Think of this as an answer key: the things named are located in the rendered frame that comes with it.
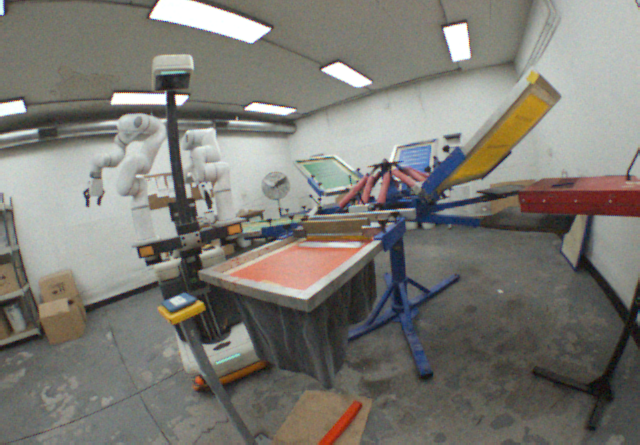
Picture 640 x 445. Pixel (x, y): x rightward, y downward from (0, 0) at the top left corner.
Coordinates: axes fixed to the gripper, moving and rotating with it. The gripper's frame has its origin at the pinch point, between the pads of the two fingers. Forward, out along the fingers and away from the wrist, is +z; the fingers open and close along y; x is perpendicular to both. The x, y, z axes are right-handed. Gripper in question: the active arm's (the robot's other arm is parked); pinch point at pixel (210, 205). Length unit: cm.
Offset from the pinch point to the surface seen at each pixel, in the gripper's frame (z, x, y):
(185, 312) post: 47, 33, -75
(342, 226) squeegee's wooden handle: 47, -43, -58
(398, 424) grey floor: 153, -14, -66
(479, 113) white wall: 1, -476, -10
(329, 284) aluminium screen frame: 56, -6, -96
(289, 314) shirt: 63, 3, -75
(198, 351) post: 61, 37, -66
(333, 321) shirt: 73, -8, -79
